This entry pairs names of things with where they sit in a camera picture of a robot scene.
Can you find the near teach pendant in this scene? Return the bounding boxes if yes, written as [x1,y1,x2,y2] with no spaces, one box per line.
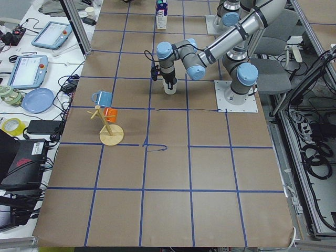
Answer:
[7,55,48,89]

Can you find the aluminium frame post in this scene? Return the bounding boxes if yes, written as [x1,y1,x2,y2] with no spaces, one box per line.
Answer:
[60,0,92,56]

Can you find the black electronics box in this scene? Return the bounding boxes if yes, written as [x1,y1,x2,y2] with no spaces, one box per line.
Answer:
[1,130,48,191]

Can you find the orange mug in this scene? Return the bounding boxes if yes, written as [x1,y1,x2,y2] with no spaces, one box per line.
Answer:
[103,108,118,123]

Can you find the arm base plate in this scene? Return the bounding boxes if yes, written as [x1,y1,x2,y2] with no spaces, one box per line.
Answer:
[214,80,258,113]
[205,15,229,35]

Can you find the grey office chair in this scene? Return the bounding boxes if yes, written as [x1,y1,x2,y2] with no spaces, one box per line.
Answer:
[250,9,299,95]

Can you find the paper cup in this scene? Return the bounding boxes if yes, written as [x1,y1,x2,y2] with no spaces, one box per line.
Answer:
[85,6,96,19]

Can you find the yellow tape roll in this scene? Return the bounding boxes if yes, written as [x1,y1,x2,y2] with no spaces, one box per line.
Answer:
[2,118,26,136]

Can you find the blue mug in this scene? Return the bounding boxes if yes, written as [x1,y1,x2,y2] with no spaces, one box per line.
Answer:
[91,90,113,107]

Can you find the white HOME mug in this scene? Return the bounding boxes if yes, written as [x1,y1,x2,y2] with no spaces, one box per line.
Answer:
[163,78,177,95]

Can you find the wooden mug tree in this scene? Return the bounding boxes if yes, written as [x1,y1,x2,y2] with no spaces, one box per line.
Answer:
[88,105,124,146]

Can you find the grey cloth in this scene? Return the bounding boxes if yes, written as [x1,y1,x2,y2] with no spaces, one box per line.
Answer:
[38,0,100,14]

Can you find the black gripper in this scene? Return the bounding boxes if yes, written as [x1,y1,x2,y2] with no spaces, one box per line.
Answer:
[152,65,177,89]

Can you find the blue milk carton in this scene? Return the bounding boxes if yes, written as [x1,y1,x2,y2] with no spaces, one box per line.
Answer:
[155,0,168,29]

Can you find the teach pendant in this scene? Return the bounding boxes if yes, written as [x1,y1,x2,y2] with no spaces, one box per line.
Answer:
[31,21,72,50]
[7,55,48,89]

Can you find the green tape rolls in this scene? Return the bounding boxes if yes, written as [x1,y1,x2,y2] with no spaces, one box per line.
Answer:
[1,86,24,107]

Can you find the black scissors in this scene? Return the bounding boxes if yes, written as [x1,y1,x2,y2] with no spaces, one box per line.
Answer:
[8,55,18,63]

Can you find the far teach pendant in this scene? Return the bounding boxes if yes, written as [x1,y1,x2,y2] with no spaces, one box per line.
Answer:
[31,21,72,50]

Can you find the blue plate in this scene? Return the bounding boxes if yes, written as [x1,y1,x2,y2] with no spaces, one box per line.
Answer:
[21,88,55,113]

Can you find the black power adapter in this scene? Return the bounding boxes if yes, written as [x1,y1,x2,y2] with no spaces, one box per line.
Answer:
[27,120,61,134]

